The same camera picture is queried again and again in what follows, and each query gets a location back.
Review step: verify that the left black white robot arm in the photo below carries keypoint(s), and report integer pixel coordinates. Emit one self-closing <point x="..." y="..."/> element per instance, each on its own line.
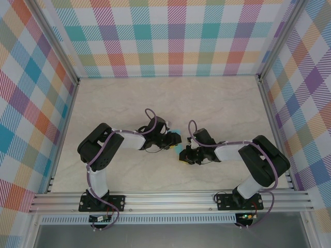
<point x="98" y="149"/>

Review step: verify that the aluminium frame leg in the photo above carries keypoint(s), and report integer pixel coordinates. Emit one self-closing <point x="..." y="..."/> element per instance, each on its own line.
<point x="31" y="232"/>
<point x="309" y="230"/>

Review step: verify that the long aluminium mounting rail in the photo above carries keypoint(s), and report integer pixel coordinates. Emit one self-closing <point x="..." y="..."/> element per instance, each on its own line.
<point x="168" y="200"/>

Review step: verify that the aluminium frame post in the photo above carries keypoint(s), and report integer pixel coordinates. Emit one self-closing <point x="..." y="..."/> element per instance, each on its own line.
<point x="282" y="38"/>
<point x="54" y="38"/>

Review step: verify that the left small circuit board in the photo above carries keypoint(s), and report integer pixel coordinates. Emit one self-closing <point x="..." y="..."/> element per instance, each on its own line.
<point x="94" y="219"/>

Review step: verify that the right aluminium frame post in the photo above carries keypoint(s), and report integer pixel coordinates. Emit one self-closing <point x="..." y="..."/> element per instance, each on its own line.
<point x="282" y="38"/>

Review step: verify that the teal square paper sheet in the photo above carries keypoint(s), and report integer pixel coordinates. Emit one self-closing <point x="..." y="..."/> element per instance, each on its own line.
<point x="178" y="149"/>

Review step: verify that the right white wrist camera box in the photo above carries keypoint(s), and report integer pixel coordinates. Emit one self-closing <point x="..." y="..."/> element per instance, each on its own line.
<point x="190" y="139"/>

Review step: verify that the right circuit board green light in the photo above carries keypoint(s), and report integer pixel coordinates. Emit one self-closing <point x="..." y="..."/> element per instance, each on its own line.
<point x="247" y="216"/>

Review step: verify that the left aluminium side rail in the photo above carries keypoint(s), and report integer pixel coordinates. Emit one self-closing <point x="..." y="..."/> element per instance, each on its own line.
<point x="66" y="118"/>

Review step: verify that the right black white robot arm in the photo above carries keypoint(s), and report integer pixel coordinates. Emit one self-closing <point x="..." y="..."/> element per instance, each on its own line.
<point x="263" y="160"/>

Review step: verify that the right aluminium frame leg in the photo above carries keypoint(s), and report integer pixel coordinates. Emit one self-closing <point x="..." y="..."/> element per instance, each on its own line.
<point x="309" y="230"/>

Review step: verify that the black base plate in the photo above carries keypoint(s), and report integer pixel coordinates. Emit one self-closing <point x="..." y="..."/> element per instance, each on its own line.
<point x="225" y="202"/>
<point x="116" y="201"/>

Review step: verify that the right aluminium side rail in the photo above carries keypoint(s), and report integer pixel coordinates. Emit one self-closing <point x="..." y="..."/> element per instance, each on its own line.
<point x="277" y="129"/>

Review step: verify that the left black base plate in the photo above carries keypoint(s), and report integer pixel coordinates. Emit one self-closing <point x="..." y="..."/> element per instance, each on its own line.
<point x="116" y="201"/>

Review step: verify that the grey metal panel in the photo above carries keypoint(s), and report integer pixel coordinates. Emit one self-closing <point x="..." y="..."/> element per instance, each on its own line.
<point x="168" y="236"/>

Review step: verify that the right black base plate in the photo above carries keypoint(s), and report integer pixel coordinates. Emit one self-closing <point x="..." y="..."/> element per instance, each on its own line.
<point x="225" y="202"/>

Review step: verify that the left aluminium frame leg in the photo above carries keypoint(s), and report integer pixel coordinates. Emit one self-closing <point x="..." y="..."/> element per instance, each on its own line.
<point x="31" y="232"/>

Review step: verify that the left aluminium frame post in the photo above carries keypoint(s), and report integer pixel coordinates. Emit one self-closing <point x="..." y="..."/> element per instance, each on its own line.
<point x="54" y="38"/>

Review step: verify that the aluminium side rail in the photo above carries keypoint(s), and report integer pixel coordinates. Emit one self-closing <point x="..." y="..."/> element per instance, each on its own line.
<point x="66" y="118"/>
<point x="277" y="129"/>

